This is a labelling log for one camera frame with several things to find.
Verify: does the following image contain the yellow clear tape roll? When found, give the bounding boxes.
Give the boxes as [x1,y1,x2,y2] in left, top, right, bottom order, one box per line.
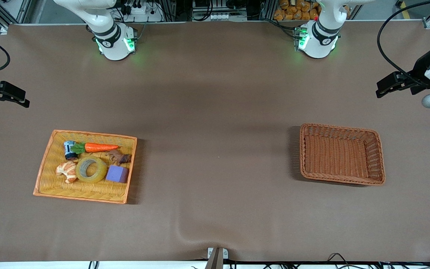
[75,155,108,183]

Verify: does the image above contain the small blue labelled jar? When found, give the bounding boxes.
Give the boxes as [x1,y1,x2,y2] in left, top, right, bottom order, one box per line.
[64,140,78,161]

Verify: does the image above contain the brown wicker basket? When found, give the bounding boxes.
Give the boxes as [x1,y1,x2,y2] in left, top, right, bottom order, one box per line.
[299,123,386,186]

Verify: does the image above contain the toy croissant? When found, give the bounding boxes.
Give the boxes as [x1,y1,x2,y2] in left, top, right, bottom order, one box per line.
[56,161,78,184]

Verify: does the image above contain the orange toy carrot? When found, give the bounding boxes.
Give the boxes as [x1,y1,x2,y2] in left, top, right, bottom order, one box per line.
[71,142,119,154]

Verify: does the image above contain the pile of orange packets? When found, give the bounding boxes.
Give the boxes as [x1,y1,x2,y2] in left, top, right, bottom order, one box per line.
[274,0,321,21]

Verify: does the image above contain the yellow wicker tray orange rim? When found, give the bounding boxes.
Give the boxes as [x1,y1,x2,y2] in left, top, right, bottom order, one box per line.
[33,129,138,204]

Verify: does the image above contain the brown toy lion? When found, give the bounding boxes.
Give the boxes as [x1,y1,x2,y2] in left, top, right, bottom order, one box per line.
[106,149,132,166]

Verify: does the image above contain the purple foam cube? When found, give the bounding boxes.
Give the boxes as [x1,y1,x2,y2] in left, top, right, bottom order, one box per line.
[106,165,130,183]

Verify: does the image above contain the white power strip with plugs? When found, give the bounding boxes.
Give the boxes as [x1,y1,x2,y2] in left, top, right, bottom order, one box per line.
[120,0,164,22]

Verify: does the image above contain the brown table cover sheet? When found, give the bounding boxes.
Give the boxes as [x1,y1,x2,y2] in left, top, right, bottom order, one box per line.
[0,21,430,262]

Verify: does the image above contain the white long power strip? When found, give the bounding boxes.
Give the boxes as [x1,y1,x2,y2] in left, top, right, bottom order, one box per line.
[209,13,247,21]

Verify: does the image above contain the black control box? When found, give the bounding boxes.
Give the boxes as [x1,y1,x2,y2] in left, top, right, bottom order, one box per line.
[192,0,247,14]

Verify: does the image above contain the metal table edge clamp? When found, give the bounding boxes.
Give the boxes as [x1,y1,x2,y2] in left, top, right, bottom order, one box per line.
[207,247,229,269]

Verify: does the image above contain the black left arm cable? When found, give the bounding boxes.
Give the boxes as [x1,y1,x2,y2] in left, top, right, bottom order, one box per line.
[377,0,430,87]

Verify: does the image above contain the black floor cable bundle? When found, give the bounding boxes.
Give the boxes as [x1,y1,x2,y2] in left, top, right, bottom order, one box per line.
[230,253,430,269]

